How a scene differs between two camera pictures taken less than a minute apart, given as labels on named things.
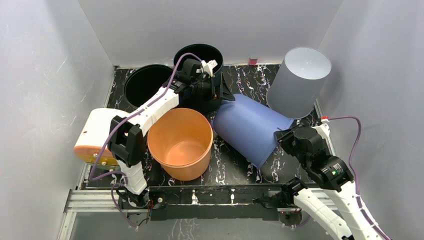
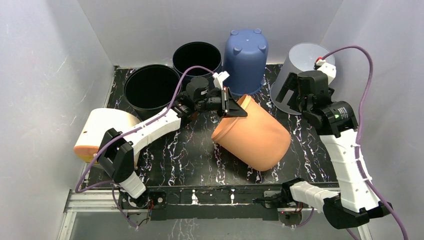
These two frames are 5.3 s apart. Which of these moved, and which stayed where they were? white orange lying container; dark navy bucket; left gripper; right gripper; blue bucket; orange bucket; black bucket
Moved: left gripper; right gripper; blue bucket; orange bucket
Stayed: dark navy bucket; black bucket; white orange lying container
